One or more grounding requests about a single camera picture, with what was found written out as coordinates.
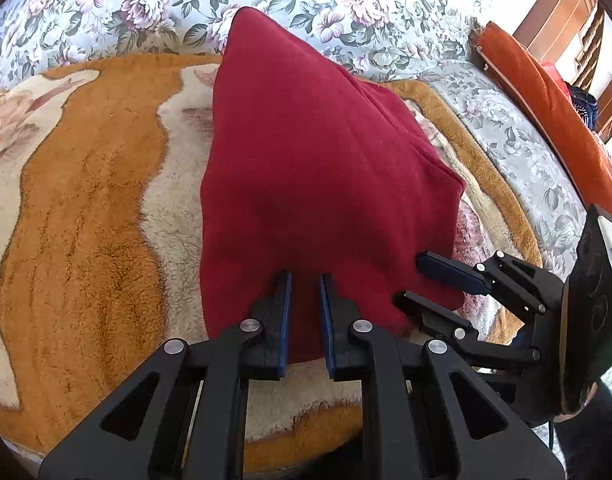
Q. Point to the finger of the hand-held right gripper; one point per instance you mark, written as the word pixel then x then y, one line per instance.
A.
pixel 446 269
pixel 426 310

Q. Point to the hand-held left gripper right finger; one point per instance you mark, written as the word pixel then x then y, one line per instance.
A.
pixel 327 320

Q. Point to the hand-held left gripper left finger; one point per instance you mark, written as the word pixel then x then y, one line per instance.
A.
pixel 284 320

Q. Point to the dark red knit garment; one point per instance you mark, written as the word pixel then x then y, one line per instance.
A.
pixel 311 160

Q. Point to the grey floral bedsheet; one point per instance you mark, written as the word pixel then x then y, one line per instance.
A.
pixel 516 160

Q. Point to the rust orange pillow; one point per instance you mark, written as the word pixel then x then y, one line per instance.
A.
pixel 551 110

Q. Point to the dark blue clothing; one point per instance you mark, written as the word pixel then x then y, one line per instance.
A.
pixel 583 105

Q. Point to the orange plush blanket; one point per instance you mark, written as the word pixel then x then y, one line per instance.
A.
pixel 86 210

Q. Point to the brown wooden furniture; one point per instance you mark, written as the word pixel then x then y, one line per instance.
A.
pixel 551 10

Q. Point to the floral quilt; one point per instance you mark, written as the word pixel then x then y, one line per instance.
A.
pixel 136 0

